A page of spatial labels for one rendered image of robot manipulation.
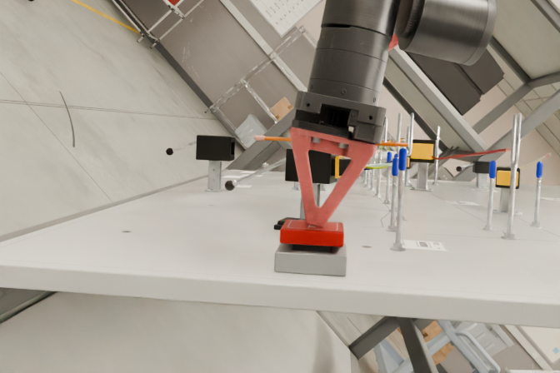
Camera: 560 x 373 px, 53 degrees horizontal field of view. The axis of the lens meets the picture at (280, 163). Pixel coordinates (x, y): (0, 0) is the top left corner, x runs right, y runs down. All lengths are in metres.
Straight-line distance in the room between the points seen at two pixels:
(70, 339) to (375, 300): 0.37
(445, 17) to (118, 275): 0.31
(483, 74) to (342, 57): 1.35
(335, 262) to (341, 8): 0.19
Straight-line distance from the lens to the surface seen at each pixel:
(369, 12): 0.44
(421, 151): 1.19
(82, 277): 0.46
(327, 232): 0.44
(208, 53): 8.54
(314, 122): 0.45
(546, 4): 1.76
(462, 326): 4.71
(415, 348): 1.34
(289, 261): 0.44
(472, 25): 0.46
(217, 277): 0.43
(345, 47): 0.43
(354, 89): 0.43
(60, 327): 0.68
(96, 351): 0.70
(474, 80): 1.76
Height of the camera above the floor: 1.16
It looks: 6 degrees down
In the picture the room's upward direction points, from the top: 49 degrees clockwise
